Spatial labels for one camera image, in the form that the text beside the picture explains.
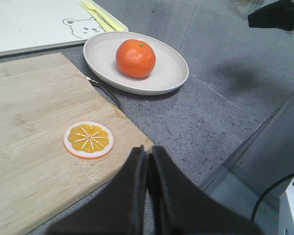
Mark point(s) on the orange fruit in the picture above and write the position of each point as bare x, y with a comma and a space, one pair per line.
135, 58

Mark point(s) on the wooden cutting board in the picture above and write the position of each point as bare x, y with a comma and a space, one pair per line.
40, 98

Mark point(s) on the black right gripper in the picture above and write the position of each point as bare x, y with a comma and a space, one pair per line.
279, 14

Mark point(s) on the orange slice toy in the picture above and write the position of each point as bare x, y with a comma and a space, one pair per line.
88, 140

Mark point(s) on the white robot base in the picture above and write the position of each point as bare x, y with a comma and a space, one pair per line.
286, 211

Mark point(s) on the white rectangular tray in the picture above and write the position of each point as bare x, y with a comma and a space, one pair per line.
29, 25

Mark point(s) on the yellow plastic fork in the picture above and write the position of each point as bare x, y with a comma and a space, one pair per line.
102, 19

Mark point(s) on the white round plate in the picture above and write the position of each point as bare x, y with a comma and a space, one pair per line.
170, 71

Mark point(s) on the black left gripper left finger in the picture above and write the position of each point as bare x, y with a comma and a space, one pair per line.
118, 209

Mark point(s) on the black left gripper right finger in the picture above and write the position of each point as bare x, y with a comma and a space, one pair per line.
181, 208

